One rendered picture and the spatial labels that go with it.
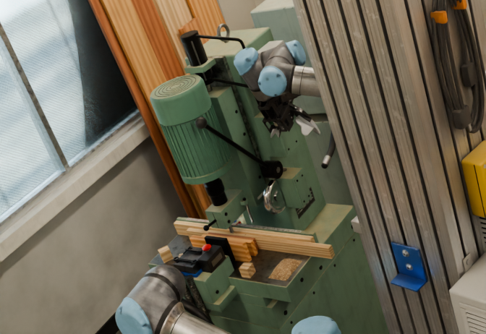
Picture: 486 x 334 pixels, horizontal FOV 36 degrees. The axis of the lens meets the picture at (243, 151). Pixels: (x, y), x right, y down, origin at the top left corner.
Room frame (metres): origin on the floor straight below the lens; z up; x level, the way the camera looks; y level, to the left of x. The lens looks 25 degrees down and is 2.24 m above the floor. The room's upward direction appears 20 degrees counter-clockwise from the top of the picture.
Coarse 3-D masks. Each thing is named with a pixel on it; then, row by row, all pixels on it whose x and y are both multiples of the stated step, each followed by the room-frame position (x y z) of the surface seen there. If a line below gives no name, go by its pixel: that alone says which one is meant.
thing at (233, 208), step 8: (232, 192) 2.26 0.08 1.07; (240, 192) 2.25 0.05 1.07; (232, 200) 2.21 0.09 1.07; (240, 200) 2.24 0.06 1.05; (208, 208) 2.22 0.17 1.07; (216, 208) 2.20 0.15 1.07; (224, 208) 2.18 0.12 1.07; (232, 208) 2.20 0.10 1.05; (240, 208) 2.23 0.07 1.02; (208, 216) 2.20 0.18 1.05; (216, 216) 2.18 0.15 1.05; (224, 216) 2.17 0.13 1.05; (232, 216) 2.19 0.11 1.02; (216, 224) 2.19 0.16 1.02; (224, 224) 2.16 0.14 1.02
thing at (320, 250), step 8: (192, 232) 2.34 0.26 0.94; (200, 232) 2.31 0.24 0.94; (208, 232) 2.29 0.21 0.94; (216, 232) 2.28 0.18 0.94; (224, 232) 2.26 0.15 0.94; (256, 240) 2.14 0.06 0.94; (264, 240) 2.12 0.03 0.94; (272, 240) 2.10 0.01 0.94; (280, 240) 2.09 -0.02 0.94; (288, 240) 2.07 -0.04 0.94; (264, 248) 2.13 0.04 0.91; (272, 248) 2.10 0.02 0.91; (280, 248) 2.08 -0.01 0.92; (288, 248) 2.06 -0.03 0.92; (296, 248) 2.03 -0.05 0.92; (304, 248) 2.01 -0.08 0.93; (312, 248) 1.99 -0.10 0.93; (320, 248) 1.97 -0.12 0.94; (328, 248) 1.95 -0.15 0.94; (312, 256) 2.00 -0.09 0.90; (320, 256) 1.97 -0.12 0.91; (328, 256) 1.95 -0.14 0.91
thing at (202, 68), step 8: (192, 32) 2.32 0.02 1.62; (184, 40) 2.30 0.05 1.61; (192, 40) 2.29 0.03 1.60; (200, 40) 2.32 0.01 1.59; (184, 48) 2.32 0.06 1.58; (192, 48) 2.29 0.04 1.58; (200, 48) 2.30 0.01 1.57; (192, 56) 2.30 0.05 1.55; (200, 56) 2.30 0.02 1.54; (192, 64) 2.31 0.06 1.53; (200, 64) 2.29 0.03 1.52; (208, 64) 2.29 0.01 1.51; (192, 72) 2.30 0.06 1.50; (200, 72) 2.28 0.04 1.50; (208, 72) 2.30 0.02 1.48; (208, 80) 2.29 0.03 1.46
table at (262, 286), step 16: (176, 240) 2.39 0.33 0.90; (160, 256) 2.32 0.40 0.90; (176, 256) 2.28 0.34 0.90; (256, 256) 2.11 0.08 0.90; (272, 256) 2.08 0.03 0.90; (288, 256) 2.04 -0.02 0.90; (304, 256) 2.01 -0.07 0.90; (256, 272) 2.02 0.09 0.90; (272, 272) 1.99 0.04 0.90; (304, 272) 1.96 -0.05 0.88; (240, 288) 2.02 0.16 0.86; (256, 288) 1.97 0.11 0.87; (272, 288) 1.93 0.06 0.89; (288, 288) 1.89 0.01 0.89; (208, 304) 2.00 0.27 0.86; (224, 304) 1.98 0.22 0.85
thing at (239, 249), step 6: (192, 240) 2.24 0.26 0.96; (198, 240) 2.22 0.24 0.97; (204, 240) 2.20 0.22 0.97; (228, 240) 2.15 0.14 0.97; (192, 246) 2.25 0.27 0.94; (198, 246) 2.23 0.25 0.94; (234, 246) 2.11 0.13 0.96; (240, 246) 2.09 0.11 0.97; (246, 246) 2.10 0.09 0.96; (234, 252) 2.12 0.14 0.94; (240, 252) 2.10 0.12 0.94; (246, 252) 2.09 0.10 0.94; (240, 258) 2.11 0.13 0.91; (246, 258) 2.09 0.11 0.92
